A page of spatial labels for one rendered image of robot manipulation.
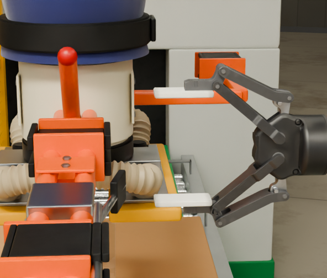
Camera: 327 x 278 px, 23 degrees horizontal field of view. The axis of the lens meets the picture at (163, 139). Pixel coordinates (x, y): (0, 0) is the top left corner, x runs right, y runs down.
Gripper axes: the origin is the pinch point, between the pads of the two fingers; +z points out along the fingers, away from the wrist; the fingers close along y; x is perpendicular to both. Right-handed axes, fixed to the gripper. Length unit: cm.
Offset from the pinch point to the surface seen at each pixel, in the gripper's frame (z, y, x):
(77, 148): 10.3, -0.9, -3.0
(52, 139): 13.2, -2.1, -3.0
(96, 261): 7.8, -1.6, -37.3
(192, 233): -9, 30, 46
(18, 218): 18.9, 12.1, 9.2
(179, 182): -21, 70, 200
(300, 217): -96, 125, 303
